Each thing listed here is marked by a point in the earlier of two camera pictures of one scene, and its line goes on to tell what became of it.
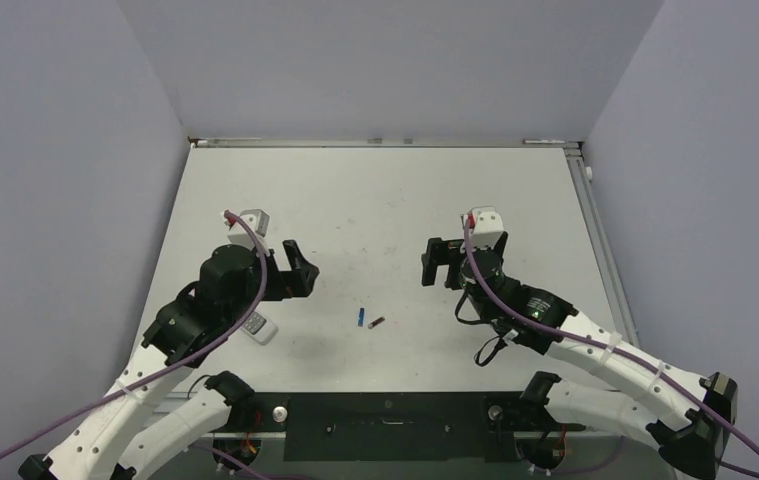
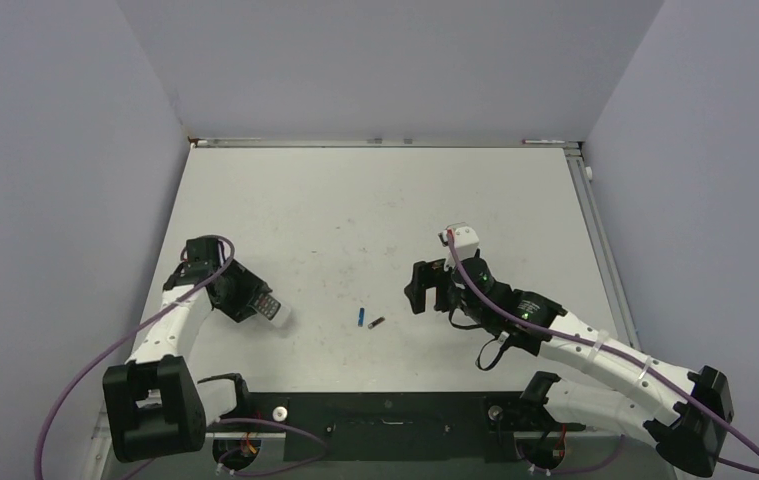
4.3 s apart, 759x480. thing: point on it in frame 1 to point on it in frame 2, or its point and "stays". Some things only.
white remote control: [262, 330] to [271, 309]
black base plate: [396, 427] stays
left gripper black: [296, 288] to [249, 287]
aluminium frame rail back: [379, 143] stays
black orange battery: [376, 322] stays
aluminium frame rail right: [601, 241] stays
